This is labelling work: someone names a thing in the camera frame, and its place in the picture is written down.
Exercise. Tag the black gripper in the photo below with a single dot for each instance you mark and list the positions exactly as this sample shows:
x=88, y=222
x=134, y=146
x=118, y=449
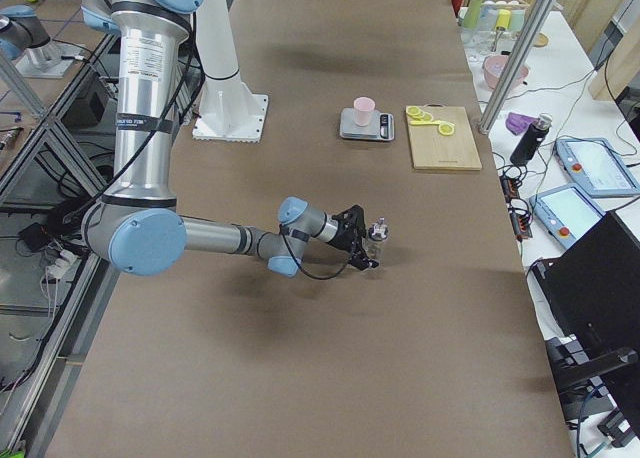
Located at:
x=343, y=238

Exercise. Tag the glass sauce bottle metal spout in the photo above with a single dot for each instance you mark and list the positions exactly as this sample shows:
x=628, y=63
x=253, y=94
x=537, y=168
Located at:
x=376, y=237

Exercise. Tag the pink plastic cup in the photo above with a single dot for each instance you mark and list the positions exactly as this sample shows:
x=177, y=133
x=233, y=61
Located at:
x=364, y=108

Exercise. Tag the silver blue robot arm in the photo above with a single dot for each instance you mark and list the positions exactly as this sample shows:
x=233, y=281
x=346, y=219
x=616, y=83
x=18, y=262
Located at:
x=133, y=222

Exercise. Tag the silver digital kitchen scale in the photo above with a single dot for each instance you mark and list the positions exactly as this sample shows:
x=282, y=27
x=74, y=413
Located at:
x=379, y=129

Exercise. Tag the green cup lying down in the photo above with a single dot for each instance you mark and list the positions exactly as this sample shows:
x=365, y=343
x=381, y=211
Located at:
x=471, y=17

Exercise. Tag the yellow cup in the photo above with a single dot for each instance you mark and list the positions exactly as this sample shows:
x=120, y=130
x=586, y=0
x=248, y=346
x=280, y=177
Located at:
x=502, y=20

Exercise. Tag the wooden cutting board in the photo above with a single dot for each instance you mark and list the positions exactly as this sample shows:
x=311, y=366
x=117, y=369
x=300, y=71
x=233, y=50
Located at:
x=431, y=151

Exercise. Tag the yellow plastic knife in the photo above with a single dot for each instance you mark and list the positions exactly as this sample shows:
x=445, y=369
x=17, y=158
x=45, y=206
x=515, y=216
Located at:
x=438, y=123

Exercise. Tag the lemon slice at knife tip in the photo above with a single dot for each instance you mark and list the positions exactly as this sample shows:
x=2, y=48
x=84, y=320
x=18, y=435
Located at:
x=446, y=128

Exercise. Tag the black power strip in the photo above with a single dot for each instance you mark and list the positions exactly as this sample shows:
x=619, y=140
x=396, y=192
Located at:
x=518, y=209

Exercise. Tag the purple cloth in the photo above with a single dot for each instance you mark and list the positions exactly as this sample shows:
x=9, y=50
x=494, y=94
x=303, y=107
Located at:
x=518, y=123

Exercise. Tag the black thermos bottle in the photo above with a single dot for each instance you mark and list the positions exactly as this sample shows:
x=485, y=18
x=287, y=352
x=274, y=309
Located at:
x=531, y=140

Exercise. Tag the blue teach pendant near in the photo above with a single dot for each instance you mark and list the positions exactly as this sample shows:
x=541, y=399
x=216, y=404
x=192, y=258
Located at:
x=566, y=212

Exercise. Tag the blue teach pendant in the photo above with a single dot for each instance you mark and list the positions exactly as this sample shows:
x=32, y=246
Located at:
x=594, y=166
x=566, y=212

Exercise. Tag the pink bowl with ice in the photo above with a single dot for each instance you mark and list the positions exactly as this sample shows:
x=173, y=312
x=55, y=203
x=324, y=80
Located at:
x=493, y=67

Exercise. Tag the black monitor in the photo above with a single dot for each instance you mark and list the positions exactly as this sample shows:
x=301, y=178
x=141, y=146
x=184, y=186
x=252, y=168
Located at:
x=593, y=288

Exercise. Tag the blue teach pendant far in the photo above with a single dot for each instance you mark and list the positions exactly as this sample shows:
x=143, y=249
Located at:
x=594, y=166

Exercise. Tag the aluminium frame post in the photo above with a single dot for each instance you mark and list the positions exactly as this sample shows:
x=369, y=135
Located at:
x=538, y=14

